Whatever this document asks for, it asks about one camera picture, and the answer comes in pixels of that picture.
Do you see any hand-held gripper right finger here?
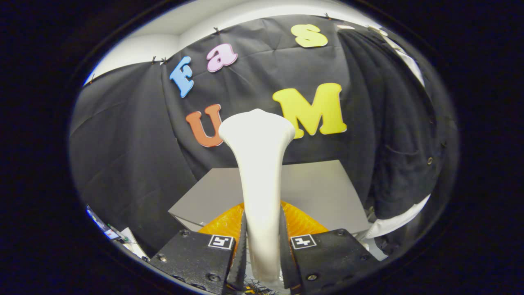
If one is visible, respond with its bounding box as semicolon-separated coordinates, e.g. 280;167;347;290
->
280;200;379;294

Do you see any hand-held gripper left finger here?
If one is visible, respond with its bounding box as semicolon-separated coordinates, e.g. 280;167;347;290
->
148;202;248;295

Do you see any white garment steamer head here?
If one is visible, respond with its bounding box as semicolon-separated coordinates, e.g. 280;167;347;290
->
218;109;296;284

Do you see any black button jacket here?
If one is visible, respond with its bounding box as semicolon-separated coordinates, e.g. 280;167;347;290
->
338;27;449;220

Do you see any grey cabinet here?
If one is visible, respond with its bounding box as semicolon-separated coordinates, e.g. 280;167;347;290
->
169;160;371;235

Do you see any blue lit screen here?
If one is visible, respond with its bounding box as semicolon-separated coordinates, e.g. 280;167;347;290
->
86;206;122;241

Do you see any black backdrop cloth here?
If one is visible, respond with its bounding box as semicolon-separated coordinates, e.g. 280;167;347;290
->
70;14;455;256

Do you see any row of small cloth clips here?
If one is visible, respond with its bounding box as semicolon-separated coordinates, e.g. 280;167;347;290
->
88;13;333;82

